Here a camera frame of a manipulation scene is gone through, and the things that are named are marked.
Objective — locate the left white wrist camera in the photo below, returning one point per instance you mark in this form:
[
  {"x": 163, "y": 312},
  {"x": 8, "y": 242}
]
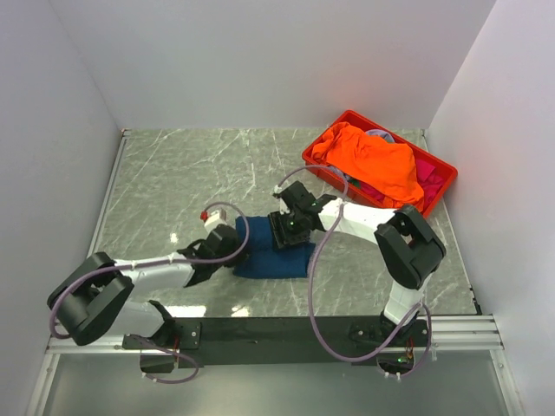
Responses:
[{"x": 212, "y": 219}]

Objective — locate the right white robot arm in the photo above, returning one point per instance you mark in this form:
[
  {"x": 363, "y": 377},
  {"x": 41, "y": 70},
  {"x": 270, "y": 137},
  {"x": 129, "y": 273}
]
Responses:
[{"x": 410, "y": 248}]

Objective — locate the black base beam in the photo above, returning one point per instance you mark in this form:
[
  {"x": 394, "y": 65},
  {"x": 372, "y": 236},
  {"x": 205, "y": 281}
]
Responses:
[{"x": 274, "y": 340}]

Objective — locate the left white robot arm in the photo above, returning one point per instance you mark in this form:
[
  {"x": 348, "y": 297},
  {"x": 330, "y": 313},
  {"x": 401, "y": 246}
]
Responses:
[{"x": 94, "y": 300}]

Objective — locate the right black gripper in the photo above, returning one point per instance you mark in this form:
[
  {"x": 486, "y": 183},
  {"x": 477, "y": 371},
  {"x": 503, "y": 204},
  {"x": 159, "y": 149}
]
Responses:
[{"x": 277, "y": 221}]

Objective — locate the orange t shirt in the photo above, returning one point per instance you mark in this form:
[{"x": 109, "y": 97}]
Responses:
[{"x": 389, "y": 168}]

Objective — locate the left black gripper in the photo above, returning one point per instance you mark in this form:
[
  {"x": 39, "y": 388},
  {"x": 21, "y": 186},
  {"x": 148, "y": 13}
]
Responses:
[{"x": 236, "y": 260}]

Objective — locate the red plastic bin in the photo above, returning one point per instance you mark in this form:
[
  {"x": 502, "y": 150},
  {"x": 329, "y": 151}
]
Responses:
[{"x": 335, "y": 177}]

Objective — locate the lavender t shirt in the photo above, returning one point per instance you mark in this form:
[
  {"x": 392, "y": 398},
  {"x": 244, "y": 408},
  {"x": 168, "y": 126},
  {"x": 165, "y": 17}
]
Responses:
[{"x": 387, "y": 136}]

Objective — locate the aluminium rail frame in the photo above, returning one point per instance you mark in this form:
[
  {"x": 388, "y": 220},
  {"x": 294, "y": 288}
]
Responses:
[{"x": 450, "y": 333}]

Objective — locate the blue mickey t shirt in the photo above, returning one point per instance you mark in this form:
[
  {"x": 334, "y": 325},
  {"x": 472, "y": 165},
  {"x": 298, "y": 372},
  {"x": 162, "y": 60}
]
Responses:
[{"x": 264, "y": 261}]

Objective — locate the magenta t shirt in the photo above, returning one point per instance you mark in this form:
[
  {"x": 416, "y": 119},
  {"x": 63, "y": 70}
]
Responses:
[{"x": 428, "y": 177}]

